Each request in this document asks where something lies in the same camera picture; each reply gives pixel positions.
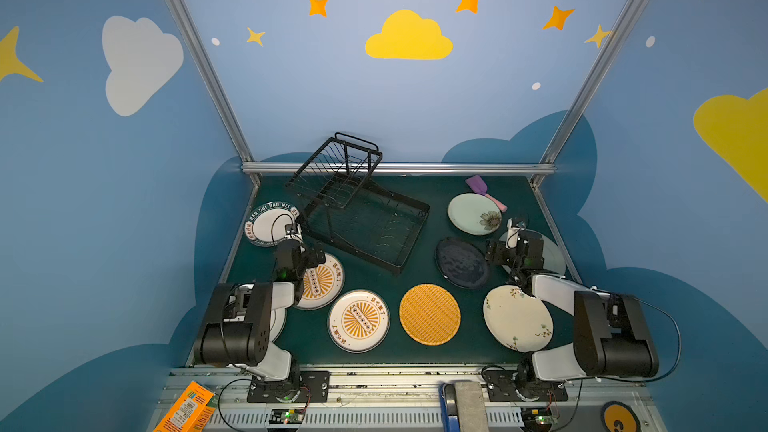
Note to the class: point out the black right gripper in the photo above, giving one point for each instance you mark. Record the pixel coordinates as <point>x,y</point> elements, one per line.
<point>498,251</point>

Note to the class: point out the orange sunburst plate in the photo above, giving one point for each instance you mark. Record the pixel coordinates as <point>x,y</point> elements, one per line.
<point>359,321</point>
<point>322,284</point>

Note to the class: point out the purple pink spatula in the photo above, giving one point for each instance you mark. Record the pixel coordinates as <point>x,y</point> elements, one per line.
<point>479,186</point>

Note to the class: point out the pale green flower plate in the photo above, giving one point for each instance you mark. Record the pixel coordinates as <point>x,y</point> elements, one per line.
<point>474,214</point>

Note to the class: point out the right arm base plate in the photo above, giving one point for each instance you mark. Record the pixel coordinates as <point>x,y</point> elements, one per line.
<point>504,386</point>

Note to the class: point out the black wire dish rack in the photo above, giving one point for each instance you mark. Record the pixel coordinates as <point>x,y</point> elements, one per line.
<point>342,205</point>

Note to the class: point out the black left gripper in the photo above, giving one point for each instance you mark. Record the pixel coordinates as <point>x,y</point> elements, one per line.
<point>310,255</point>

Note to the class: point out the grey blue block tool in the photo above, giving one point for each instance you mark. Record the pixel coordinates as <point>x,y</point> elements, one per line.
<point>462,407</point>

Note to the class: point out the pale green plain plate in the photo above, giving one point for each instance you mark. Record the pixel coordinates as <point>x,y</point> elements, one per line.
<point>553,258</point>

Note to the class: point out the yellow black round disc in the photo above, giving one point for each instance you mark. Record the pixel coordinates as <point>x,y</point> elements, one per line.
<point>618,417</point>

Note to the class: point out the white cloud emblem plate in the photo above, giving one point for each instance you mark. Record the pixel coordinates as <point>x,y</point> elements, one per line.
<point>277,323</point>

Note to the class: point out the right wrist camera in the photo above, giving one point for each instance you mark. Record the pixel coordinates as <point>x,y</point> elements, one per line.
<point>514,227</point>

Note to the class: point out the green circuit board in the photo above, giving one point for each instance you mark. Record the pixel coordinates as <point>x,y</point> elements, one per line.
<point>287,416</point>
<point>536,420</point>

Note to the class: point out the orange cardboard box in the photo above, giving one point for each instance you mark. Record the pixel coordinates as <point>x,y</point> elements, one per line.
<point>191,412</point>

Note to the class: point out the green rim lettered plate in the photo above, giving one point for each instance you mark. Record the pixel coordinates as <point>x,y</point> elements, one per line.
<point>264,227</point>

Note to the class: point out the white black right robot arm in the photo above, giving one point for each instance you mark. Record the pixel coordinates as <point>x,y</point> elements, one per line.
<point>565,330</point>

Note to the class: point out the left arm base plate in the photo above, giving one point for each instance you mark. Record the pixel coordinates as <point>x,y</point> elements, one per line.
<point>300,387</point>

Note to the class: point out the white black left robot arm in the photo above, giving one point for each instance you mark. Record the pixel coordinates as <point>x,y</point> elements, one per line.
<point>236,327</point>

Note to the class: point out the right green circuit board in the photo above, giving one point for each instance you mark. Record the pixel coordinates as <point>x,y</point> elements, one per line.
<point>536,420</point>

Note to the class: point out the yellow woven round mat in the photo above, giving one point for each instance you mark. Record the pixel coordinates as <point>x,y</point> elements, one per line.
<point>429,314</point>

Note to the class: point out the dark blue plate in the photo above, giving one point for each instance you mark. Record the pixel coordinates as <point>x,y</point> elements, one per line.
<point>461,263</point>

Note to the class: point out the cream floral sprig plate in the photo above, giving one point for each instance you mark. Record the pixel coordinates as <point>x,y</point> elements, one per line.
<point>517,320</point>

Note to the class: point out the left green circuit board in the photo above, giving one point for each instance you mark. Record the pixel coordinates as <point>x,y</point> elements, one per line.
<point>287,416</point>

